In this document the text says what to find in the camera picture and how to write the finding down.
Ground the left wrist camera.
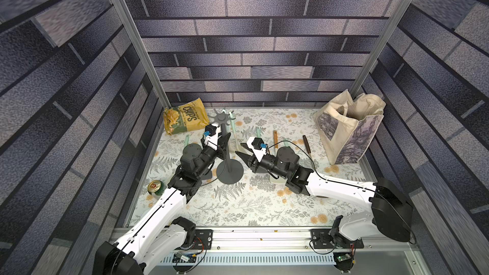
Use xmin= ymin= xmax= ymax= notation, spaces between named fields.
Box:
xmin=202 ymin=123 xmax=221 ymax=151

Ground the right circuit board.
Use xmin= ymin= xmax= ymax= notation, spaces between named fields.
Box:
xmin=333 ymin=253 xmax=355 ymax=273

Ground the green handle cream utensil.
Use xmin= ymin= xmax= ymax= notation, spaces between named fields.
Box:
xmin=228 ymin=111 xmax=239 ymax=152

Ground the green handle grey spoon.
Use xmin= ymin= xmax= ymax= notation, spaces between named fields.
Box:
xmin=303 ymin=135 xmax=313 ymax=162

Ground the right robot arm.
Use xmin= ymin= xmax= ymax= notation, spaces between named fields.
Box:
xmin=237 ymin=147 xmax=413 ymax=248

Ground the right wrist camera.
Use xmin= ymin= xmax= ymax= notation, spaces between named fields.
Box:
xmin=247 ymin=137 xmax=267 ymax=162

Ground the canvas tote bag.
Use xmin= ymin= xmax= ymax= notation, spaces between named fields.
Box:
xmin=313 ymin=90 xmax=386 ymax=165

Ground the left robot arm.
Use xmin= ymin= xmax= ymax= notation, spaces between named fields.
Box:
xmin=92 ymin=130 xmax=230 ymax=274

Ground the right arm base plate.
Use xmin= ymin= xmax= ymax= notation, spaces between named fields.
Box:
xmin=309 ymin=229 xmax=364 ymax=250

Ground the yellow chips bag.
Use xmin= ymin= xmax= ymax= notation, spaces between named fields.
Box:
xmin=163 ymin=98 xmax=210 ymax=135

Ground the wooden handle white spatula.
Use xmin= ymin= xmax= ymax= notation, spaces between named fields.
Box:
xmin=273 ymin=130 xmax=278 ymax=148

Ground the green drink can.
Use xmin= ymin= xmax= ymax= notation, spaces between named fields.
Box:
xmin=147 ymin=180 xmax=166 ymax=199

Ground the circuit board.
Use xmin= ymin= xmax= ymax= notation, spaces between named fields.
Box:
xmin=172 ymin=252 xmax=197 ymax=265
xmin=333 ymin=253 xmax=355 ymax=273

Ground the left circuit board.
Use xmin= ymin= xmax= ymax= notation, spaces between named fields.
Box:
xmin=172 ymin=252 xmax=197 ymax=265

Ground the grey utensil rack stand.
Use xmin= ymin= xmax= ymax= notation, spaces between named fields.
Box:
xmin=211 ymin=108 xmax=244 ymax=185

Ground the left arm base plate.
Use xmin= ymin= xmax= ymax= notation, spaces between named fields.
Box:
xmin=182 ymin=229 xmax=214 ymax=252

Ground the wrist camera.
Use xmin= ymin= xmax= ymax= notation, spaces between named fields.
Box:
xmin=202 ymin=123 xmax=221 ymax=151
xmin=247 ymin=137 xmax=267 ymax=162

